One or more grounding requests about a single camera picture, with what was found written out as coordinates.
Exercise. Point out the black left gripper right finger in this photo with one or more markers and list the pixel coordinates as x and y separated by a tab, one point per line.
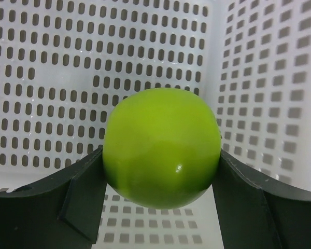
258	211

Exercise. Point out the white perforated plastic basket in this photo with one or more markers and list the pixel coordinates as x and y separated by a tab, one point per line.
64	66

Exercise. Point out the green apple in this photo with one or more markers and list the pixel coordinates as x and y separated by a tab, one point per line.
161	148

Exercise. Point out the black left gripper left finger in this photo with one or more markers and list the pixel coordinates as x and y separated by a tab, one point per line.
62	210

